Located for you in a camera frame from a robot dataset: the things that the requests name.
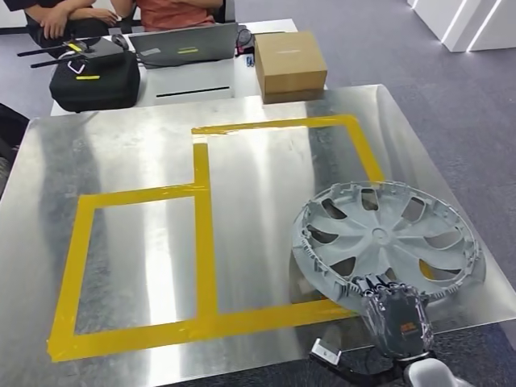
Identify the black camera mount strap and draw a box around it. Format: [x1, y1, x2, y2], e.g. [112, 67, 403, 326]
[309, 352, 406, 387]

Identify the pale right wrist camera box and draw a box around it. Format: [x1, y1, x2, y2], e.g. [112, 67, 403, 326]
[310, 338, 342, 367]

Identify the white desk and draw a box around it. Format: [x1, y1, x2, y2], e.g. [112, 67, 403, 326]
[50, 19, 327, 116]

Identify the stainless steel workbench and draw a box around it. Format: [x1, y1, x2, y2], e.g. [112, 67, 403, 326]
[0, 84, 516, 387]

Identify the black router with antennas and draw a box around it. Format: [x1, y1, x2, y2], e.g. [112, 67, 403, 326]
[17, 35, 126, 69]

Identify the grey plastic wheel hubcap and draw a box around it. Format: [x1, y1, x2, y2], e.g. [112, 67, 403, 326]
[291, 181, 487, 314]

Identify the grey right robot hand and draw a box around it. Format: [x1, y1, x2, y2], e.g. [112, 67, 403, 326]
[354, 273, 435, 360]

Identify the person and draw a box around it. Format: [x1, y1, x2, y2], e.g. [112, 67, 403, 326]
[111, 0, 225, 33]
[4, 0, 120, 49]

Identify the black carry case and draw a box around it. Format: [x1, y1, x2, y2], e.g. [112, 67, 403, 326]
[49, 50, 141, 113]

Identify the brown cardboard box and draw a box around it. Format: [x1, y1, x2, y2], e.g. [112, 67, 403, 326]
[253, 30, 328, 105]

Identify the grey laptop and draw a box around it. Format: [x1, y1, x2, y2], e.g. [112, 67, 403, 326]
[127, 22, 238, 69]

